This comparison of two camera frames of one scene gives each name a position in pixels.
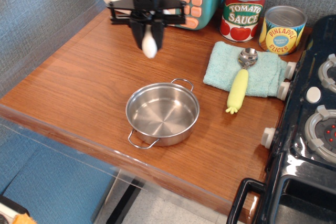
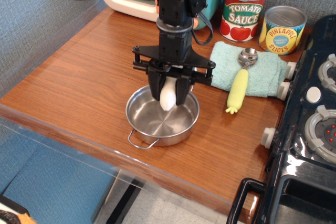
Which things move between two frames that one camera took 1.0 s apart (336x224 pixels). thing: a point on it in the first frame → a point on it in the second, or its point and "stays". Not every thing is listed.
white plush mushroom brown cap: [149, 43] → [168, 94]
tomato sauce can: [244, 3] stays
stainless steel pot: [162, 112] stays
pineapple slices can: [282, 29] stays
